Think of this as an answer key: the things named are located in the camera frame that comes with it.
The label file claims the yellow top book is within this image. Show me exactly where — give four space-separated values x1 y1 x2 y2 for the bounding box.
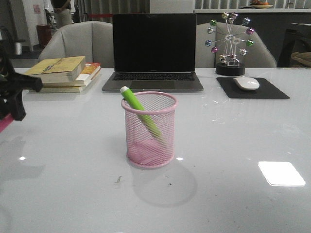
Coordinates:
24 56 86 83

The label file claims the grey left armchair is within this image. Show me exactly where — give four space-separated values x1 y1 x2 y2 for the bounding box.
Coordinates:
39 21 114 68

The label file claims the grey open laptop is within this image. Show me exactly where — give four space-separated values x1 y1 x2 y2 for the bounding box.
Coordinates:
102 13 204 93

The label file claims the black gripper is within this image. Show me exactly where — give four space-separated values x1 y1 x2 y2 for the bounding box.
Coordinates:
0 27 43 121

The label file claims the grey right armchair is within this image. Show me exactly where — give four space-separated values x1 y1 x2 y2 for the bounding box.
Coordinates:
195 22 277 68

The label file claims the ferris wheel desk toy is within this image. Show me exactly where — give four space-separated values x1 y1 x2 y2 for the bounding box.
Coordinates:
205 12 255 76

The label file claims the fruit bowl on counter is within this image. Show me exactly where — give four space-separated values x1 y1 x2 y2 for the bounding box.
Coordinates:
250 0 273 9

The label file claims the dark wooden side chair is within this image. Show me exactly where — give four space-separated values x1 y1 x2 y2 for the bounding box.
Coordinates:
277 23 311 68

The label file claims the red bin in background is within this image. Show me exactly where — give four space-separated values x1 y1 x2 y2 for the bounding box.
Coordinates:
36 25 52 48

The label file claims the pink mesh pen holder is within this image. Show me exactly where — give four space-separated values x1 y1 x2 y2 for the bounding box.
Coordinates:
121 91 178 168

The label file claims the green marker pen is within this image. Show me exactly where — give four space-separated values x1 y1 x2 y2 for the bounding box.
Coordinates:
120 86 168 146

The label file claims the black mouse pad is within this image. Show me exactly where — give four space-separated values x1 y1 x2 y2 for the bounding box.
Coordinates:
216 77 290 99

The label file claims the bottom cream book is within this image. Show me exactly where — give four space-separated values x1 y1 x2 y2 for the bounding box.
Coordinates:
39 72 100 93

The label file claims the orange middle book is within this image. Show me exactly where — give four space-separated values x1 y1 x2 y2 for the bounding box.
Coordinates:
44 62 101 88

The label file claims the white computer mouse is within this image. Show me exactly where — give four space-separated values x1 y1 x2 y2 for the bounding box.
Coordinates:
233 76 260 91

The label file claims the pink marker pen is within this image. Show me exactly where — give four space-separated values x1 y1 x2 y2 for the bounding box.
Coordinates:
0 114 14 133

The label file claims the grey armchair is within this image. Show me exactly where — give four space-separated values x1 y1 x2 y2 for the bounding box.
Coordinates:
195 22 277 68
39 21 114 68

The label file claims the person in white trousers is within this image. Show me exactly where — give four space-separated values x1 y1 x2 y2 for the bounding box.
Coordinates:
51 0 71 29

